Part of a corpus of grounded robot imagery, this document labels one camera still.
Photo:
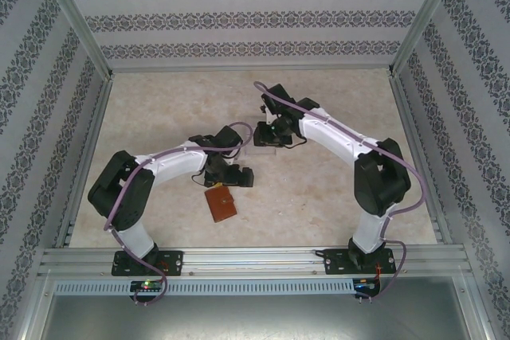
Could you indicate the brown leather card holder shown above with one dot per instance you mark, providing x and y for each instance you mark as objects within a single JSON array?
[{"x": 221, "y": 206}]

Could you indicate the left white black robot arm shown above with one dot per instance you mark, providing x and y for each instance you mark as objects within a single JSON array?
[{"x": 179, "y": 165}]

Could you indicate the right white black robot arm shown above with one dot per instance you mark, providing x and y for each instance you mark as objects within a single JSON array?
[{"x": 338, "y": 137}]

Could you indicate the grey metal sheet panel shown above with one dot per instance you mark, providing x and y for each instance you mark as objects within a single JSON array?
[{"x": 255, "y": 320}]

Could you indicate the aluminium frame cross bar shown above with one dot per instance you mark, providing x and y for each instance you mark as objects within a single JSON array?
[{"x": 251, "y": 69}]

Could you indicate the aluminium mounting rail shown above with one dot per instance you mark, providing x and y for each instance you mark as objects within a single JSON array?
[{"x": 255, "y": 262}]

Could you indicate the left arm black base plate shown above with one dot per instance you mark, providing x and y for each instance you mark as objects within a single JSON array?
[{"x": 175, "y": 264}]

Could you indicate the aluminium frame side rail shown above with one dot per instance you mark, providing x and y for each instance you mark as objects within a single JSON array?
[
  {"x": 419, "y": 157},
  {"x": 85, "y": 157}
]

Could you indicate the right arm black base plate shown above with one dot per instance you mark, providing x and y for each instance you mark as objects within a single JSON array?
[{"x": 334, "y": 262}]

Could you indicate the aluminium frame post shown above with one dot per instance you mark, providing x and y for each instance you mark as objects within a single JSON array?
[
  {"x": 40, "y": 308},
  {"x": 75, "y": 9},
  {"x": 474, "y": 308},
  {"x": 427, "y": 9}
]

